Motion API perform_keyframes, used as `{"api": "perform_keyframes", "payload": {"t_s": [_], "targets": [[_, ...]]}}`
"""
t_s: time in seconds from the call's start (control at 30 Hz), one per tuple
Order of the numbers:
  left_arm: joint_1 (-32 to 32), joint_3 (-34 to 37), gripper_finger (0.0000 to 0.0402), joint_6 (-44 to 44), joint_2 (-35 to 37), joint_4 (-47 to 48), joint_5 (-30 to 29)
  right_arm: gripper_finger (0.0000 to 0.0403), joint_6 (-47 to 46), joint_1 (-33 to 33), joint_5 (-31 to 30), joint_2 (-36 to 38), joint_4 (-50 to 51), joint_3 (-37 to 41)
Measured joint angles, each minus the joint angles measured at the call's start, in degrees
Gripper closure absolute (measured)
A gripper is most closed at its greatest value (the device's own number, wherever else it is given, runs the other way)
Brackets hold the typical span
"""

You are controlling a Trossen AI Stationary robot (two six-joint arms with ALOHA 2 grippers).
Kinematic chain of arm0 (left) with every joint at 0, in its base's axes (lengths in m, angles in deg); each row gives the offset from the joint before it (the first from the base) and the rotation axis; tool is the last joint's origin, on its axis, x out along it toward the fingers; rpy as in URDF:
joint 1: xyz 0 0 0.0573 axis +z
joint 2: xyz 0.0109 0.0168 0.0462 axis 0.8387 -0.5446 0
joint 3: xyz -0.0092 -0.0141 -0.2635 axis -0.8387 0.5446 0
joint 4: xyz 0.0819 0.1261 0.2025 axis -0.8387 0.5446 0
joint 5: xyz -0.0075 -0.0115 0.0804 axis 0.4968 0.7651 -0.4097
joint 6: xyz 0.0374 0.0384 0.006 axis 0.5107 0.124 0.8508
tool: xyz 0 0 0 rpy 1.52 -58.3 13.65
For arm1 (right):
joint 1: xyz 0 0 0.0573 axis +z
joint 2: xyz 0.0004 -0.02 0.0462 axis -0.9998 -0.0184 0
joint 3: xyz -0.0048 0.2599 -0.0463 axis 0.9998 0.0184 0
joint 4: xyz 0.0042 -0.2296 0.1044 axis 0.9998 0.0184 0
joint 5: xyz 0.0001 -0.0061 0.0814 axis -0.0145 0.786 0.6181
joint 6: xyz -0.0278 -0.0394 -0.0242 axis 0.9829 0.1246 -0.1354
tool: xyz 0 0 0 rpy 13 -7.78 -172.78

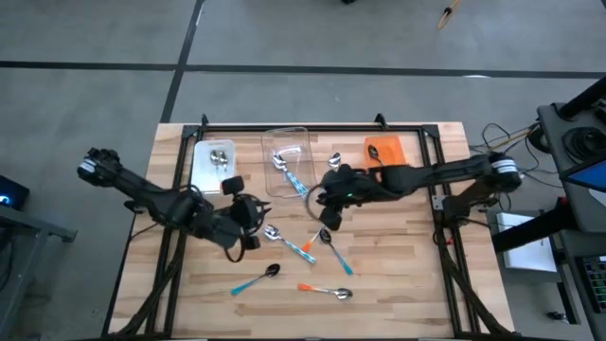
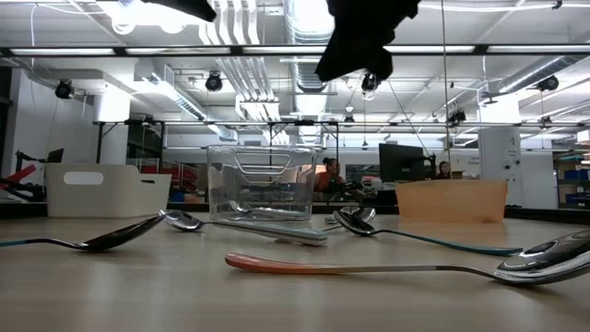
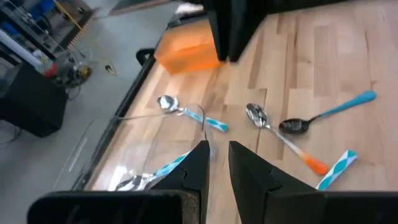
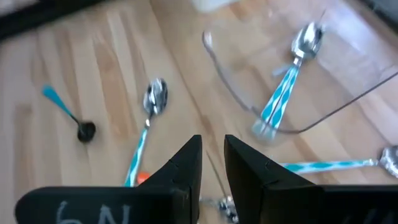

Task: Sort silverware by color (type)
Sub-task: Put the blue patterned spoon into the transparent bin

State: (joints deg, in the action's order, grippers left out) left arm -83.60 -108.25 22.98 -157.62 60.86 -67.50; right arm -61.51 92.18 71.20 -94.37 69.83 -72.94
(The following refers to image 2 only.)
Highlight orange plastic bin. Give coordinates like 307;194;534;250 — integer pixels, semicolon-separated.
395;178;509;225

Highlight red storage crates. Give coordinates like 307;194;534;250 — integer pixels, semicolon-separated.
137;159;202;190

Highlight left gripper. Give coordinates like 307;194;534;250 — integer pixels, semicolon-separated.
140;0;218;23

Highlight white plastic bin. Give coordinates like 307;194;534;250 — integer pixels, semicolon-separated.
44;161;172;219

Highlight black computer monitor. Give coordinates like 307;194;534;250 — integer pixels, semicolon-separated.
378;142;438;184

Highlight clear plastic bin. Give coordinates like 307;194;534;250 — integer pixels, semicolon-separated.
206;145;319;222

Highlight silver ceiling duct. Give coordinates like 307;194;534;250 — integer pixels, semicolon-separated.
288;0;333;93
497;54;590;96

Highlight black background rig frame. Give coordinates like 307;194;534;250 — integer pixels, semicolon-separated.
94;117;590;167

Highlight teal-handled dark spoon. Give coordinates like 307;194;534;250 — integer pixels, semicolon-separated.
0;214;168;254
332;209;525;257

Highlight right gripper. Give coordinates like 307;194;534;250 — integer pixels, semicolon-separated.
314;0;422;83

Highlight person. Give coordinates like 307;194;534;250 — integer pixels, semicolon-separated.
435;160;455;181
314;156;348;194

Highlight thin hanging cable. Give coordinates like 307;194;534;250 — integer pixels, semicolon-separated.
440;0;453;182

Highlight black overhead crossbar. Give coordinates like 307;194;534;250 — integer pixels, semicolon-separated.
0;44;590;58

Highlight orange-handled silver spoon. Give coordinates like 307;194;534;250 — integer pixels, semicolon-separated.
322;206;377;231
224;230;590;286

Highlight small dark monitor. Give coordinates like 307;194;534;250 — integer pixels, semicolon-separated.
44;147;65;166

